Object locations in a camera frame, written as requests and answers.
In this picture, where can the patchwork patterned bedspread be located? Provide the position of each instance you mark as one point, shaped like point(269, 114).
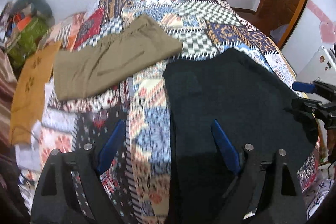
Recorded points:
point(136, 187)

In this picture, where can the black pants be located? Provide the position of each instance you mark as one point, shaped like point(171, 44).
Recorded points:
point(252, 105)

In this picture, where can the khaki folded pants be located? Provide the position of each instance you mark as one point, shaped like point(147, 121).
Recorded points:
point(114, 58)

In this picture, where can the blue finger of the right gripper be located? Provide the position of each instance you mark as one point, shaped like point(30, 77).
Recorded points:
point(303, 87)
point(324, 112)

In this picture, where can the pink gold striped curtain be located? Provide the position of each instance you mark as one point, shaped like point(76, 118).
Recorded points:
point(8, 86)

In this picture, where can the white wardrobe door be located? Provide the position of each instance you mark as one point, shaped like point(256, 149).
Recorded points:
point(315, 28)

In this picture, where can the wooden lap desk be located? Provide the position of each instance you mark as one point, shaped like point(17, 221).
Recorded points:
point(29, 97)

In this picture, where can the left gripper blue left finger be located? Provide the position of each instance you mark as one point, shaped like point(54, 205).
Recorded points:
point(109, 147)

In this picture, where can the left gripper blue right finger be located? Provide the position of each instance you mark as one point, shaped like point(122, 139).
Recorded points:
point(231, 156)

